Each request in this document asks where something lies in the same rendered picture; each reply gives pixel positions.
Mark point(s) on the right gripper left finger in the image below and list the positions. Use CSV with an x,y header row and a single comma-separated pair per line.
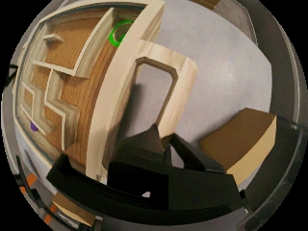
x,y
147,144

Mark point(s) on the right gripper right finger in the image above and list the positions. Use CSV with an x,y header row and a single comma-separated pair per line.
x,y
193,158

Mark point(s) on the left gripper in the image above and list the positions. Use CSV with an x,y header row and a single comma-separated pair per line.
x,y
8,80

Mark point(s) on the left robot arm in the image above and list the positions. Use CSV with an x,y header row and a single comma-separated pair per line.
x,y
19,181

